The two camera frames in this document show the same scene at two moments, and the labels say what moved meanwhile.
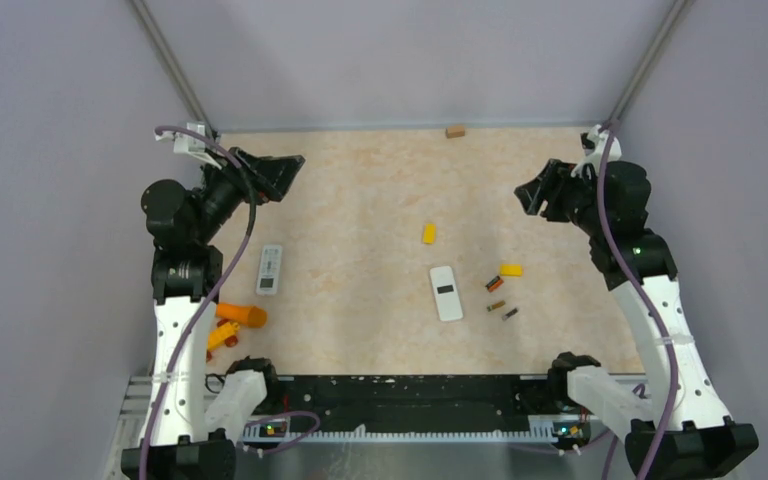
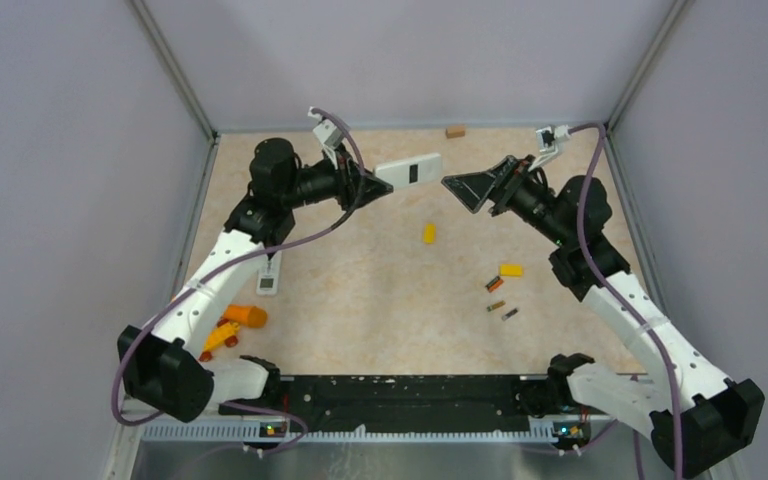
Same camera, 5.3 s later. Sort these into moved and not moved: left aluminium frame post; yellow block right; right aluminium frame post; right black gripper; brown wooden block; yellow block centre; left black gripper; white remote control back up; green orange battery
Moved: white remote control back up; right black gripper; left black gripper
Not moved: yellow block right; left aluminium frame post; right aluminium frame post; yellow block centre; green orange battery; brown wooden block
